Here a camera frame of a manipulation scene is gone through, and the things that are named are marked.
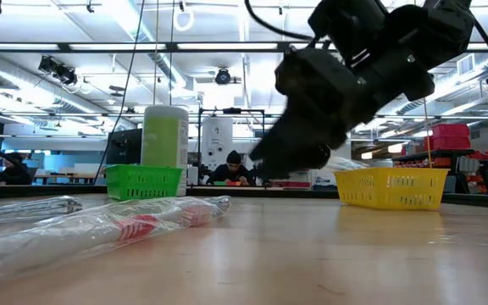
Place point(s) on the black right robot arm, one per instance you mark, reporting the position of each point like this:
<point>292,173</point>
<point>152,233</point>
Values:
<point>430,34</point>

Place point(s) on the black overhead frame bar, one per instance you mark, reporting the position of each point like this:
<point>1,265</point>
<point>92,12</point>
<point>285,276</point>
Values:
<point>64,47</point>

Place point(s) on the yellow plastic basket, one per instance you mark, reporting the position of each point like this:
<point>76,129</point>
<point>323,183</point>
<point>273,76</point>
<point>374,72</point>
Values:
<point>390,188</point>

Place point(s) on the dark storage shelf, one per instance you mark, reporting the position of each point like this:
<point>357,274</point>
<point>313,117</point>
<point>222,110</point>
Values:
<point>434,153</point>

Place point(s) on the person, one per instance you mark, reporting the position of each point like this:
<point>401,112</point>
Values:
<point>15,171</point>
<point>232,171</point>

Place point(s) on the silver ventilation duct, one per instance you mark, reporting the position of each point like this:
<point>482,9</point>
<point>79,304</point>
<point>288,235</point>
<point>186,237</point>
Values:
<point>15,82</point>

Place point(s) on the red storage bin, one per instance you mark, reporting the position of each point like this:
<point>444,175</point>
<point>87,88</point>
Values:
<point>450,130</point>
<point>447,143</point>

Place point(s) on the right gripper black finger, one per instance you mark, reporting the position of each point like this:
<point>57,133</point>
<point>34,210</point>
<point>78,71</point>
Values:
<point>284,137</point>
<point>307,159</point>

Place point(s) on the wrapped red toothbrush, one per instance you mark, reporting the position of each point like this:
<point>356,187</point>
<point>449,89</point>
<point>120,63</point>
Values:
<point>136,226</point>

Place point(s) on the white column with signs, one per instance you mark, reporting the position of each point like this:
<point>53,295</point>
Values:
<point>216,135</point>

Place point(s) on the black metal frame stand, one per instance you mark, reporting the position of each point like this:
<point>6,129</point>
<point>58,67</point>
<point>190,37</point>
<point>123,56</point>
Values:
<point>231,111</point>

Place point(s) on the green wipes canister white lid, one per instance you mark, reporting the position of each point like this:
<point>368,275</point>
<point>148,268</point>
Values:
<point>163,140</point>

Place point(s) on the black monitor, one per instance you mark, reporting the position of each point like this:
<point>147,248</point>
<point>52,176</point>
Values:
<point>125,146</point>

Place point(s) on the green plastic basket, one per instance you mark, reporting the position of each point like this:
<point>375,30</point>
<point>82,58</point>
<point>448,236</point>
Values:
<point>142,182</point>

